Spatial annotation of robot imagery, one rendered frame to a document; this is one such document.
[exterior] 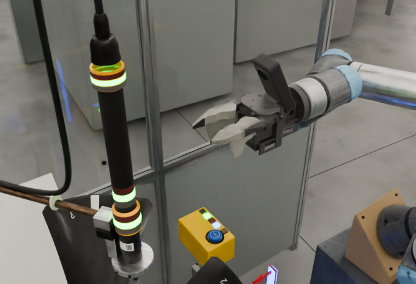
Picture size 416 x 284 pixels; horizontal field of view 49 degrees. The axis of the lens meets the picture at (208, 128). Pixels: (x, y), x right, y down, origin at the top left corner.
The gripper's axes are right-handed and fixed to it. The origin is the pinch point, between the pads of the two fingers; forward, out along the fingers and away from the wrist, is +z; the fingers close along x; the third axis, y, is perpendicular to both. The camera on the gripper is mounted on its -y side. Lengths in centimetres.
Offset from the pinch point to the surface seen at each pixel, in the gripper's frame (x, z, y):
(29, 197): 14.5, 26.6, 11.8
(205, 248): 22, -16, 59
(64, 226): 20.9, 20.9, 27.5
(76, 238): 17.7, 19.7, 29.0
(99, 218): 2.6, 19.2, 11.4
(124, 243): -1.2, 17.1, 15.0
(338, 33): 264, -374, 157
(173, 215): 70, -33, 94
